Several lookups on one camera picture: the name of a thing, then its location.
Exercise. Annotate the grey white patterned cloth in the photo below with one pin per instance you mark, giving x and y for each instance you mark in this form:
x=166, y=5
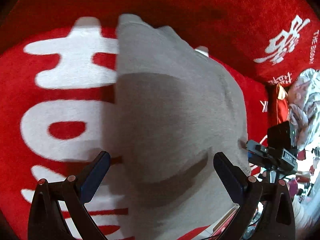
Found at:
x=303, y=100

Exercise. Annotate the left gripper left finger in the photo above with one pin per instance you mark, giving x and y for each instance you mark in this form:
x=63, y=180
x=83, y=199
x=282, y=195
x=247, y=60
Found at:
x=45, y=218

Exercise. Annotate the red wedding blanket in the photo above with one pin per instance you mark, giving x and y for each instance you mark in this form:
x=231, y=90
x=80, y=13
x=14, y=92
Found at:
x=59, y=73

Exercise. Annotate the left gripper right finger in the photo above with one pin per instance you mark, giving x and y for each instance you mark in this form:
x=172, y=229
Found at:
x=277, y=220

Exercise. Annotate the grey knitted garment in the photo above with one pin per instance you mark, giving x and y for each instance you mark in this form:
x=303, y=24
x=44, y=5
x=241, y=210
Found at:
x=175, y=108

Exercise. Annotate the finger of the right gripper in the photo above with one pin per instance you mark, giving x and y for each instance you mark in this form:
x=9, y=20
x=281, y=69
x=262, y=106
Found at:
x=257, y=153

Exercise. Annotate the red pillow with gold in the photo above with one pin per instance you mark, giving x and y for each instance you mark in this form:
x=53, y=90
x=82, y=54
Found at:
x=282, y=107

